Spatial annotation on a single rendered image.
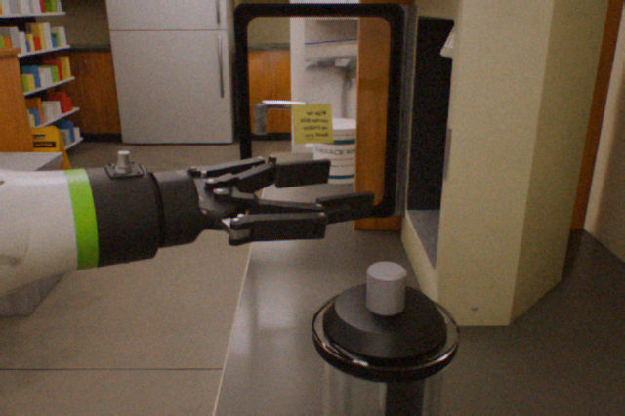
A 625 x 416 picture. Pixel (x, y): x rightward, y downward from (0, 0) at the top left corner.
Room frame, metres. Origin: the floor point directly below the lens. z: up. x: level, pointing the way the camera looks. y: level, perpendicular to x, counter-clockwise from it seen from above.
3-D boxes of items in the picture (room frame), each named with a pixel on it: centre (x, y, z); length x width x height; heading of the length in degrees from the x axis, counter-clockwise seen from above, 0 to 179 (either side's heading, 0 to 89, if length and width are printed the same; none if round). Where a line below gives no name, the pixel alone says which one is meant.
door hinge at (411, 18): (1.01, -0.17, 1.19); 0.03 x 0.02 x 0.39; 1
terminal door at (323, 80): (1.03, -0.01, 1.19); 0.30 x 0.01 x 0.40; 83
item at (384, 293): (0.36, -0.05, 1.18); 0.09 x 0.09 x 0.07
